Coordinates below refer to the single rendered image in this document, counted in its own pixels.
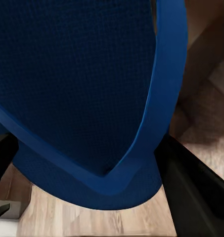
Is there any sandal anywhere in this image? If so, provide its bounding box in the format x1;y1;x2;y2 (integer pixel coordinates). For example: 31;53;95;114
0;0;188;210

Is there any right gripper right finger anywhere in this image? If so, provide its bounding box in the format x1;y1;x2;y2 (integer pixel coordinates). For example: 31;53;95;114
154;134;224;237

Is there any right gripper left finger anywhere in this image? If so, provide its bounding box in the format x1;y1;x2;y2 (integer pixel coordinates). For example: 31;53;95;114
0;132;19;179

